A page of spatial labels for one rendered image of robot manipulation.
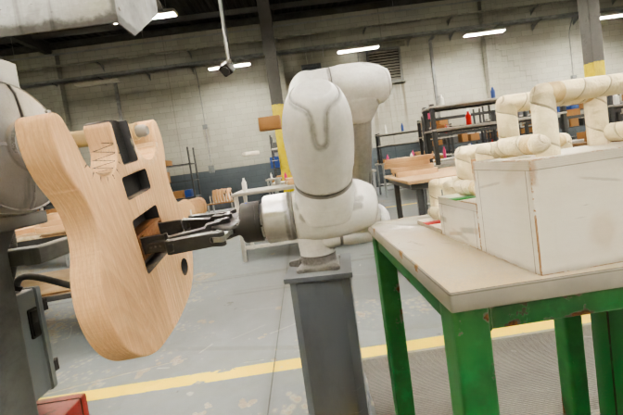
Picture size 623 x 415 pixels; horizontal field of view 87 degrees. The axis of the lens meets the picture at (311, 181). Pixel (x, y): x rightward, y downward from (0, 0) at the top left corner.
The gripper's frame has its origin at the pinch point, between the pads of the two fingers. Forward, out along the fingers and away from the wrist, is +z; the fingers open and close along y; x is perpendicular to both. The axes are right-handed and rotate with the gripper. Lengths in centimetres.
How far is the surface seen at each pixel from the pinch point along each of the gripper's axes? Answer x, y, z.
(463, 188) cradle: -2, 8, -62
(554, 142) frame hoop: 9, -12, -66
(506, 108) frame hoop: 14, -3, -65
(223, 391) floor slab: -122, 92, 30
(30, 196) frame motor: 10.0, 5.8, 23.8
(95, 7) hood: 37.7, -4.2, -2.3
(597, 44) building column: 65, 712, -749
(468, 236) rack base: -11, 2, -60
